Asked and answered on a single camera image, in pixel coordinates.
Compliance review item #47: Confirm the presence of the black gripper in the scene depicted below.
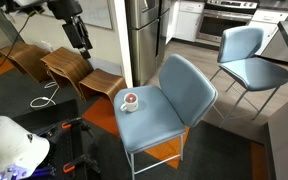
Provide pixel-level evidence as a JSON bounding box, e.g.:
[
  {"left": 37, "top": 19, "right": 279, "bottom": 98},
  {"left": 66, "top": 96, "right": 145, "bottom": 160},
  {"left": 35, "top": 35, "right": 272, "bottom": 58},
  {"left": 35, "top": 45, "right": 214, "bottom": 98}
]
[{"left": 63, "top": 16, "right": 93, "bottom": 59}]

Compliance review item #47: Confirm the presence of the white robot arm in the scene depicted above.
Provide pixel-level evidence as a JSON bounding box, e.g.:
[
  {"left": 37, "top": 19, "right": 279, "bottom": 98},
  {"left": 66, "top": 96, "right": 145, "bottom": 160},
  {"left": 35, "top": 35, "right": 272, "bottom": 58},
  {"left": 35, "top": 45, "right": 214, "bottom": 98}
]
[{"left": 0, "top": 0, "right": 92, "bottom": 180}]

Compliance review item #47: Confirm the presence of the near blue upholstered chair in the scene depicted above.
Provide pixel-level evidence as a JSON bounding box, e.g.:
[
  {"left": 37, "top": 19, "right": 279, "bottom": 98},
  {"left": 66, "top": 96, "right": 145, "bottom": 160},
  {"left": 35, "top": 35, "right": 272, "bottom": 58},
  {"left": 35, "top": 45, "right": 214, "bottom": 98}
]
[{"left": 113, "top": 54, "right": 218, "bottom": 176}]

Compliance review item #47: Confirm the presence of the blue upholstered chair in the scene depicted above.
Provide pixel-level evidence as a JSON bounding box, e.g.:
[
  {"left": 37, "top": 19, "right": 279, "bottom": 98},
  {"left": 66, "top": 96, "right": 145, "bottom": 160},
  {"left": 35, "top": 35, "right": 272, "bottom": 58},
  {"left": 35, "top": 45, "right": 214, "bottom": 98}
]
[
  {"left": 113, "top": 54, "right": 218, "bottom": 176},
  {"left": 212, "top": 26, "right": 288, "bottom": 127}
]

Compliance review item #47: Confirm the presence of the far blue upholstered chair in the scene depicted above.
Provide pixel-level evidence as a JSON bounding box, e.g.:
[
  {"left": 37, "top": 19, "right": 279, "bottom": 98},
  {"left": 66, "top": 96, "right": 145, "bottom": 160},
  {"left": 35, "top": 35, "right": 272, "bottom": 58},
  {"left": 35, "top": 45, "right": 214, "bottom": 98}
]
[{"left": 212, "top": 26, "right": 288, "bottom": 127}]

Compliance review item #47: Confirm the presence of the middle walnut wooden stool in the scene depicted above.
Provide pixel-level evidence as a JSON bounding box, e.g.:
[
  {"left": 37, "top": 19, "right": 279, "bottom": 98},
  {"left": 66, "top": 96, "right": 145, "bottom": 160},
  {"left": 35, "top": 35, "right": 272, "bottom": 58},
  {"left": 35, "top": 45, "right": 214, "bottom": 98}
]
[{"left": 41, "top": 47, "right": 92, "bottom": 100}]

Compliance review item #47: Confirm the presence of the walnut wooden stool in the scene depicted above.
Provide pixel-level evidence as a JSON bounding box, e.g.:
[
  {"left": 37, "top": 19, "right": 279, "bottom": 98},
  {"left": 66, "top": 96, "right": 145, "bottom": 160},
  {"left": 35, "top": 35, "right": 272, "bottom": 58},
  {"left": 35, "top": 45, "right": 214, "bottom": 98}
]
[
  {"left": 78, "top": 69, "right": 126, "bottom": 101},
  {"left": 41, "top": 47, "right": 92, "bottom": 100},
  {"left": 0, "top": 42, "right": 50, "bottom": 83}
]

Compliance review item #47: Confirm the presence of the right walnut wooden stool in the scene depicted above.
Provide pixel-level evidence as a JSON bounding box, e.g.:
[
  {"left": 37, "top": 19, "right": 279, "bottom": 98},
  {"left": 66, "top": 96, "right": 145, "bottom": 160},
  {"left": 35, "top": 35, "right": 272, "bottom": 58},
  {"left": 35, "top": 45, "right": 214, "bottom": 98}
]
[{"left": 78, "top": 69, "right": 126, "bottom": 101}]

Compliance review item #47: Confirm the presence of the left walnut wooden stool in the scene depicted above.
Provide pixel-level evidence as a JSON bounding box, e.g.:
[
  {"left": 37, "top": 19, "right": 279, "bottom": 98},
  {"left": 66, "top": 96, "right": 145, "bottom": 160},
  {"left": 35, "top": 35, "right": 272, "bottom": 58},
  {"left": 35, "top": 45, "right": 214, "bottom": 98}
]
[{"left": 0, "top": 42, "right": 50, "bottom": 83}]

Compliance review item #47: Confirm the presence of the white ceramic mug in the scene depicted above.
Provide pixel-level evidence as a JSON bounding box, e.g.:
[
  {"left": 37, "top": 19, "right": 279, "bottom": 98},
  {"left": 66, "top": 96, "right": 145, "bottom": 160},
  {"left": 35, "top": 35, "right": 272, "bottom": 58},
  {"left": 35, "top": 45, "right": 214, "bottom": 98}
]
[{"left": 120, "top": 93, "right": 138, "bottom": 112}]

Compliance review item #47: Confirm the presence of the stainless steel refrigerator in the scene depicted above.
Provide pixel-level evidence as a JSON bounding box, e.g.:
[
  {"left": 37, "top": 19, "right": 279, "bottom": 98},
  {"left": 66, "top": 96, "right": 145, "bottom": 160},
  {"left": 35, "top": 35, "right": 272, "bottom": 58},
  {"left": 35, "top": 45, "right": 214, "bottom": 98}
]
[{"left": 125, "top": 0, "right": 171, "bottom": 86}]

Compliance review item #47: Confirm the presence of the upper orange black clamp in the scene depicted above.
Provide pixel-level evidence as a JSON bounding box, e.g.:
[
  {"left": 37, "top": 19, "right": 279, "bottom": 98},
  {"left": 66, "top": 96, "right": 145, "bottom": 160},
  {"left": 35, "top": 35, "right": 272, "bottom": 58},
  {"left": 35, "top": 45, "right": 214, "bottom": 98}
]
[{"left": 61, "top": 117, "right": 94, "bottom": 137}]

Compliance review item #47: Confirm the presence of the orange black clamp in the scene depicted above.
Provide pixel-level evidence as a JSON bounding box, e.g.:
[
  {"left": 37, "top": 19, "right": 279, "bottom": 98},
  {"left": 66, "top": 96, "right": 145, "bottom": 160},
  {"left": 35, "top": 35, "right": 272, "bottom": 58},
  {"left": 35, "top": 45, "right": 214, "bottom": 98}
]
[
  {"left": 63, "top": 154, "right": 101, "bottom": 173},
  {"left": 61, "top": 117, "right": 94, "bottom": 137}
]

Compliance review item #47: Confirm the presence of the white kitchen cabinet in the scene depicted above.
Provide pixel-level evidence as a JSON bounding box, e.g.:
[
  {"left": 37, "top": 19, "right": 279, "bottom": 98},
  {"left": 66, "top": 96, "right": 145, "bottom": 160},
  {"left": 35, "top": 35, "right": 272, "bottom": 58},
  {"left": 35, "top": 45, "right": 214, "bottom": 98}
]
[{"left": 166, "top": 0, "right": 205, "bottom": 42}]

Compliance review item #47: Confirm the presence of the black mounting table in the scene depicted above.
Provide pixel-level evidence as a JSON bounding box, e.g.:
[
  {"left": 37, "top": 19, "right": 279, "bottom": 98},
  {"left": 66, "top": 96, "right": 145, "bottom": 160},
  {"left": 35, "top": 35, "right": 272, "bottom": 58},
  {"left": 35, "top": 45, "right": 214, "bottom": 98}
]
[{"left": 14, "top": 100, "right": 88, "bottom": 180}]

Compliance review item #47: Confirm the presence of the lower orange black clamp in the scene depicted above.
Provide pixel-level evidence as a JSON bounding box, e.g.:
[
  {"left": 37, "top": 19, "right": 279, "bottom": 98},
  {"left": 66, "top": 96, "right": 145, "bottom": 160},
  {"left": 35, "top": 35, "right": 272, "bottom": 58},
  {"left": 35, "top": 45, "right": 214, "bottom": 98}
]
[{"left": 63, "top": 154, "right": 101, "bottom": 173}]

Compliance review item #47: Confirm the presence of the stainless steel oven range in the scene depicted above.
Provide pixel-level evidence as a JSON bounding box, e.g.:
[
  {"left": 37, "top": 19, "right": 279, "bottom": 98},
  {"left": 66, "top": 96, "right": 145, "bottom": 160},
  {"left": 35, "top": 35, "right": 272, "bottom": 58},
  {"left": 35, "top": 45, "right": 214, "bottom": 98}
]
[{"left": 197, "top": 0, "right": 259, "bottom": 43}]

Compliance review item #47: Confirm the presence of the white cable on floor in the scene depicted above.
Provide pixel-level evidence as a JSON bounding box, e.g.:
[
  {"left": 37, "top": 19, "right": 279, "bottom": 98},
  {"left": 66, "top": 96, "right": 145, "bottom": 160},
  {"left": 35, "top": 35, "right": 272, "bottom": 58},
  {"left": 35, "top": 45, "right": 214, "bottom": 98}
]
[{"left": 29, "top": 81, "right": 61, "bottom": 109}]

